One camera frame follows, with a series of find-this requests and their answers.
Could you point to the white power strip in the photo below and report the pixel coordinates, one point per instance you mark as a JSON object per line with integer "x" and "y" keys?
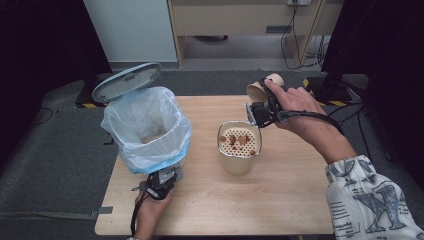
{"x": 299, "y": 2}

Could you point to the beige container with strainer top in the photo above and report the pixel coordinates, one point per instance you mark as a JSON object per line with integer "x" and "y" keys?
{"x": 238, "y": 163}

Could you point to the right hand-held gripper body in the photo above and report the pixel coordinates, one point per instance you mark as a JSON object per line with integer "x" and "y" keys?
{"x": 263, "y": 113}

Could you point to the light wooden desk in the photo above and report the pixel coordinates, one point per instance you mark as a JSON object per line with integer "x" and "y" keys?
{"x": 230, "y": 18}

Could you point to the brown food scraps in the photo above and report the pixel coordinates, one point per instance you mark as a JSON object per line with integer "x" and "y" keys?
{"x": 242, "y": 140}

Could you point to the person's right hand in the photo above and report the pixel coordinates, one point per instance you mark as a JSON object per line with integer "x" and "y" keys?
{"x": 296, "y": 100}

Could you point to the brown paper cup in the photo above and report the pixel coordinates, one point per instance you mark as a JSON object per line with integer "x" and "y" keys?
{"x": 255, "y": 91}

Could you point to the white lidded trash bin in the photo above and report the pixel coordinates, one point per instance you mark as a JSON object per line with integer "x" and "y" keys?
{"x": 126, "y": 81}

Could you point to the person's left hand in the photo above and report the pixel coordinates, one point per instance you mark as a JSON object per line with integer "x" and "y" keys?
{"x": 150, "y": 213}

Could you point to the black stand with striped base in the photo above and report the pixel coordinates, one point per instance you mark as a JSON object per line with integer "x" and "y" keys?
{"x": 100, "y": 95}
{"x": 333, "y": 93}

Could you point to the white cabinet panel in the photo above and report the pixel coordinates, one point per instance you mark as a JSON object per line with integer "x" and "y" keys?
{"x": 133, "y": 30}

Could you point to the white patterned sleeve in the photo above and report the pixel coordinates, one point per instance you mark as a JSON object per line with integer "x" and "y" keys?
{"x": 366, "y": 200}

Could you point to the black curtain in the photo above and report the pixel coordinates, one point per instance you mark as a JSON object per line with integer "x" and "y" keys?
{"x": 386, "y": 50}
{"x": 40, "y": 50}

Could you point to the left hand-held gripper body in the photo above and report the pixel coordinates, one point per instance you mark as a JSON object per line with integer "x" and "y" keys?
{"x": 161, "y": 186}

